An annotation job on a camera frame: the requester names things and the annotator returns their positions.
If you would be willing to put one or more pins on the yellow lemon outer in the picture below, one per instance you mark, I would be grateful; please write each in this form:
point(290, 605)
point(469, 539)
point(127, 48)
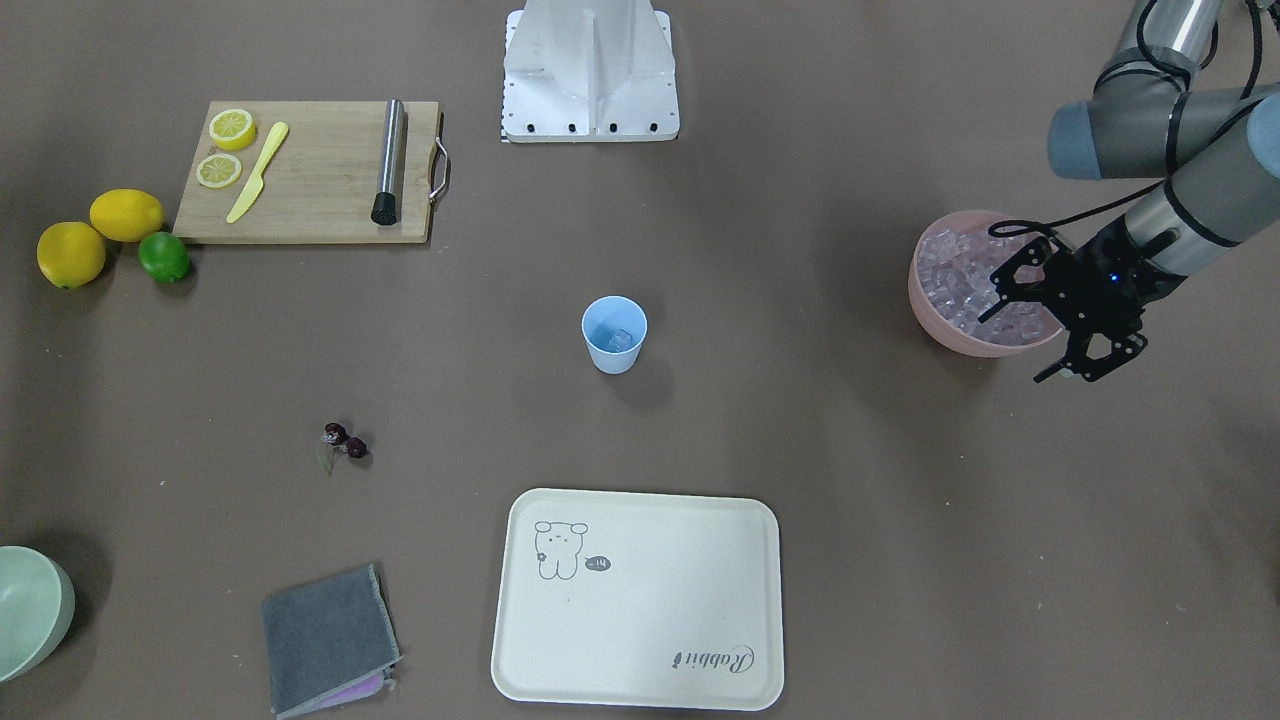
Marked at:
point(71, 254)

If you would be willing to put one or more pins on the grey folded cloth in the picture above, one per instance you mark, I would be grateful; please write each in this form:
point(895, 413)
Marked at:
point(328, 643)

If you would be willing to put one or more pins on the lemon slice inner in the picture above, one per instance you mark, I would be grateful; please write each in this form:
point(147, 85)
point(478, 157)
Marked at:
point(218, 171)

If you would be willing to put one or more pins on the lemon slice near edge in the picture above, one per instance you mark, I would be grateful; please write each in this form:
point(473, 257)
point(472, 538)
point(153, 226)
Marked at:
point(233, 129)

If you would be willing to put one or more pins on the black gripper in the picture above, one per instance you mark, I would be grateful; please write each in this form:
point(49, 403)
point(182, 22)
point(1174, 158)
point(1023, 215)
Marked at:
point(1126, 292)

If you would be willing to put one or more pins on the yellow plastic knife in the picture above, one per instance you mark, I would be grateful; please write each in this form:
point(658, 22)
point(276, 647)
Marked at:
point(255, 183)

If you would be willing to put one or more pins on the yellow lemon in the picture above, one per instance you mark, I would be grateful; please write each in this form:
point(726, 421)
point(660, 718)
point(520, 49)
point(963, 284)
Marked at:
point(126, 215)
point(71, 254)

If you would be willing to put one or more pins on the cream rabbit tray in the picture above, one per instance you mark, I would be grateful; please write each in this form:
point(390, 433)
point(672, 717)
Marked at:
point(635, 599)

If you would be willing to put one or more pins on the clear ice cubes pile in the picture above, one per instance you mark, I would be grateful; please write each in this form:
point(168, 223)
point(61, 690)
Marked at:
point(954, 267)

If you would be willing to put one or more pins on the yellow lemon inner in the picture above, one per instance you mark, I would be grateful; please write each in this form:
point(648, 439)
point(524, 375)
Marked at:
point(126, 215)

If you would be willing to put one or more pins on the dark red cherries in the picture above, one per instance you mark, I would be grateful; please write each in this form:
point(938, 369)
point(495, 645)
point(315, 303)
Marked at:
point(335, 441)

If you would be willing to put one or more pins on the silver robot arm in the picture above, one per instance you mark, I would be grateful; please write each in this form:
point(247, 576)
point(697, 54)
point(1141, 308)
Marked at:
point(1212, 157)

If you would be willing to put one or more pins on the clear ice cube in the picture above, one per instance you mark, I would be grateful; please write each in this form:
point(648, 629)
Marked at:
point(620, 342)

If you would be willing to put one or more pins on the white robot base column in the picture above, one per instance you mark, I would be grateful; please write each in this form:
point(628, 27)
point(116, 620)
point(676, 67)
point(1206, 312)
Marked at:
point(589, 72)

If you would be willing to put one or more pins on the mint green bowl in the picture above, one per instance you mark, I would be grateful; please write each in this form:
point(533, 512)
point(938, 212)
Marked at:
point(37, 604)

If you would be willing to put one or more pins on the light blue plastic cup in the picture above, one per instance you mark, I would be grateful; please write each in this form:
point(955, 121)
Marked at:
point(614, 329)

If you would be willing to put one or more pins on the green lime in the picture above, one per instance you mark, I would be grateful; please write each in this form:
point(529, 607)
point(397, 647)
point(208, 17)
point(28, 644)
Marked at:
point(164, 256)

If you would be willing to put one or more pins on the wooden cutting board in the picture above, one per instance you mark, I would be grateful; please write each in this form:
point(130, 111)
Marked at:
point(321, 184)

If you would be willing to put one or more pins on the pink bowl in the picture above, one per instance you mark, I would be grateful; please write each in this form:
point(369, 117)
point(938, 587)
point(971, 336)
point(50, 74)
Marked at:
point(930, 320)

